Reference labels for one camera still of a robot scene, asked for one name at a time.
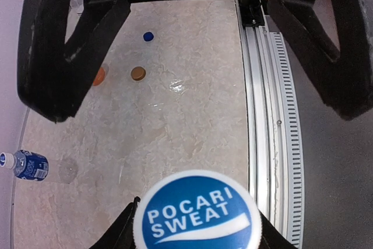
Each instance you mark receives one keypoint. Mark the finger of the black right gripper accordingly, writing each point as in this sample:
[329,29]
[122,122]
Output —
[342,72]
[60,52]

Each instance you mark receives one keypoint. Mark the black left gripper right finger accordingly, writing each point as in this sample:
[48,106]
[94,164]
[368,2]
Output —
[271,238]

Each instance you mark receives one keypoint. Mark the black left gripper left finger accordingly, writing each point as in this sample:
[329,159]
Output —
[120,234]

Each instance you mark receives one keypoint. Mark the orange juice bottle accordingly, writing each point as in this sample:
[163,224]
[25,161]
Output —
[101,75]

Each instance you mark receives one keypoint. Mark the white Pocari Sweat cap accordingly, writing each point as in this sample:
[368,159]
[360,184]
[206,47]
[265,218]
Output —
[197,209]

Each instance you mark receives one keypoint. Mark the brown bottle cap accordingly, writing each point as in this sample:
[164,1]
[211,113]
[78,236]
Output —
[138,73]

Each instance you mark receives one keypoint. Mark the small blue bottle white cap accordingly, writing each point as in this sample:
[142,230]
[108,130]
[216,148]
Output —
[26,165]

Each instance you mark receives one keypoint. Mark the aluminium front rail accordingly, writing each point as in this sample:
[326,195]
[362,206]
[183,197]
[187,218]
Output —
[276,168]

